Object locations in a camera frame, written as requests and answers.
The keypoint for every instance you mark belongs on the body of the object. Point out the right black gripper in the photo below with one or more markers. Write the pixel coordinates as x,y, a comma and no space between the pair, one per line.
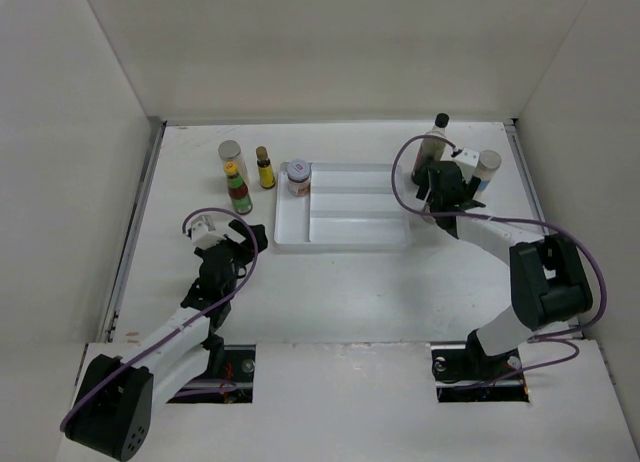
470,187

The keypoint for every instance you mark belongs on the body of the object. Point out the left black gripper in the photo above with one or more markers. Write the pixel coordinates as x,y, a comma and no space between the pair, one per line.
246,233

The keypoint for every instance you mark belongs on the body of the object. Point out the tall dark sauce bottle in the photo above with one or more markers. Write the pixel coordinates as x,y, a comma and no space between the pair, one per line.
432,147

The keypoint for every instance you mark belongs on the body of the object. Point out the red chili sauce bottle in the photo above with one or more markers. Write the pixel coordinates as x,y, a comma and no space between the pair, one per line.
237,189

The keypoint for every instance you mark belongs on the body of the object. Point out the small yellow label bottle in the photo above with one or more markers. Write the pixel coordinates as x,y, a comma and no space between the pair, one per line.
267,178

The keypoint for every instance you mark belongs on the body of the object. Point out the silver lid clear jar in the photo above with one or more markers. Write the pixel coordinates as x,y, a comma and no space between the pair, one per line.
230,151

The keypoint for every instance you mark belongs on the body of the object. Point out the blue label white powder jar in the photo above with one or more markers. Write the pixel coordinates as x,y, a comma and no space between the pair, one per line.
488,164

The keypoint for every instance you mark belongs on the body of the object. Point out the red lid spice jar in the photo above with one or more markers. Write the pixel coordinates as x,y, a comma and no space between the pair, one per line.
299,177

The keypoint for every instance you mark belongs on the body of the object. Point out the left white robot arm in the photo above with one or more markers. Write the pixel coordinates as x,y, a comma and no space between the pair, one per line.
118,395

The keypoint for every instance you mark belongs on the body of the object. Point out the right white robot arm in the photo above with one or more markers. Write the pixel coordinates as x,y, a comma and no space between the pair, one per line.
548,283

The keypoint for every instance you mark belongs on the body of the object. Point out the white divided organizer tray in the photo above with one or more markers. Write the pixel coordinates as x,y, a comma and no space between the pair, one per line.
351,207

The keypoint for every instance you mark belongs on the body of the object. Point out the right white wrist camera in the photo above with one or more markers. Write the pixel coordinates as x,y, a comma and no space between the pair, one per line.
467,159

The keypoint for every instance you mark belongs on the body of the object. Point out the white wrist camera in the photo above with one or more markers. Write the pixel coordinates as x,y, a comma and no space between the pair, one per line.
467,159
202,232

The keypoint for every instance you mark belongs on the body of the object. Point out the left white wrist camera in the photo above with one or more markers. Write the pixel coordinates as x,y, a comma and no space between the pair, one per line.
202,232

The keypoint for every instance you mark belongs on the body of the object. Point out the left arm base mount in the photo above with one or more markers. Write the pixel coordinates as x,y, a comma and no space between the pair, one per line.
228,378

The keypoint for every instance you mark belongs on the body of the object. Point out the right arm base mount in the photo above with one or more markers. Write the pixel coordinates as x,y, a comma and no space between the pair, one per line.
463,373

